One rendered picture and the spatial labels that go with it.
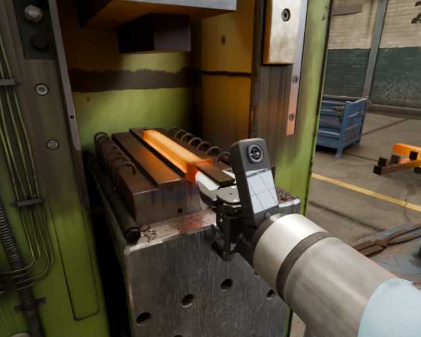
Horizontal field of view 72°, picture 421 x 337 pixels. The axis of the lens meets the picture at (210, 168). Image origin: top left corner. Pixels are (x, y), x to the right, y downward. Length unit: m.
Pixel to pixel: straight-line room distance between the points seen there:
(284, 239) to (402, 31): 7.93
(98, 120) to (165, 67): 0.27
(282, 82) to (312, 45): 0.14
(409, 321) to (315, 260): 0.08
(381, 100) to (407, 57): 1.04
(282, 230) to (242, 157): 0.10
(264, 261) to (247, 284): 0.34
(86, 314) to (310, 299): 0.62
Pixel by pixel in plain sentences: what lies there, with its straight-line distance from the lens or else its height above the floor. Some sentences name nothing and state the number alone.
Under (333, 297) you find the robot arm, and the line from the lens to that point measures 0.29.
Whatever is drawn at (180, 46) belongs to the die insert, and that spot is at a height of 1.22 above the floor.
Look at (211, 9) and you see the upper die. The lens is 0.52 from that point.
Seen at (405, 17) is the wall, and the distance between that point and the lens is 8.21.
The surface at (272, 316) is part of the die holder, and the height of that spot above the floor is 0.61.
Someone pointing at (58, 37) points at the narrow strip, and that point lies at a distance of 0.59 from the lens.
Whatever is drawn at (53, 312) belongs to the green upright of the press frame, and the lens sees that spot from 0.80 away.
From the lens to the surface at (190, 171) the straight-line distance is 0.52.
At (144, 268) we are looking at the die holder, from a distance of 0.52.
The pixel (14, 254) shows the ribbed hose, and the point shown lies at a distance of 0.68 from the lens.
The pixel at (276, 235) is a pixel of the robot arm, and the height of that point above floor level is 1.01.
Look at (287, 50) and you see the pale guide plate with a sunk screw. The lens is 0.78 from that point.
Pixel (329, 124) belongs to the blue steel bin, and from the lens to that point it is 4.10.
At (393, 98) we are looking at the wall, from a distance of 8.17.
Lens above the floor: 1.19
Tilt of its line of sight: 21 degrees down
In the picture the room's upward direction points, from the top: straight up
